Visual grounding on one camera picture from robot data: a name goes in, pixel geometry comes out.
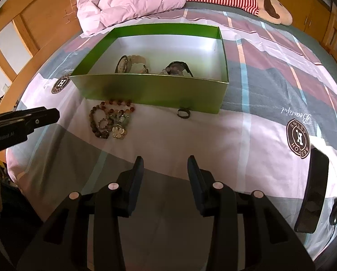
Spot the teal bed cover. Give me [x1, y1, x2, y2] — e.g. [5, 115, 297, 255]
[182, 0, 337, 91]

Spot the dark bead bracelet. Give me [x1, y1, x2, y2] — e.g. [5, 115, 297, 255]
[89, 106, 110, 139]

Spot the green stone pendant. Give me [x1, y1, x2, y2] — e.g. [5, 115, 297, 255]
[108, 110, 131, 126]

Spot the green cardboard box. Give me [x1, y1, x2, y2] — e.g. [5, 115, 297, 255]
[70, 23, 229, 114]

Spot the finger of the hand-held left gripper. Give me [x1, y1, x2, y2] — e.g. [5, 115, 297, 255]
[0, 107, 60, 134]

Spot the pink quilt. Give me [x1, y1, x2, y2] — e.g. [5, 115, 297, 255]
[76, 0, 187, 36]

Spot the beige bracelet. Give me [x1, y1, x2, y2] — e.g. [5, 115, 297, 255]
[116, 54, 152, 74]

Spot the black smartphone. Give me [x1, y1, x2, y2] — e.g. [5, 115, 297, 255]
[294, 147, 330, 233]

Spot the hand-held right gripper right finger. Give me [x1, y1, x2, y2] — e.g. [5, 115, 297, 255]
[187, 155, 316, 271]

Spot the black cord necklace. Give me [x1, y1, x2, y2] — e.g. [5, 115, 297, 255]
[166, 61, 194, 77]

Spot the wooden bed headboard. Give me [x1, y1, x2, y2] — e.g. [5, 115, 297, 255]
[0, 0, 107, 116]

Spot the red-brown bead bracelet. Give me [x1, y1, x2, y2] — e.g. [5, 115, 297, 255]
[99, 99, 136, 113]

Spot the yellow flower pendant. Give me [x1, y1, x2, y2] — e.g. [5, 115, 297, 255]
[111, 126, 129, 140]

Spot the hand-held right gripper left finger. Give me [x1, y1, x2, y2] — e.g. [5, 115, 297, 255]
[16, 156, 145, 271]

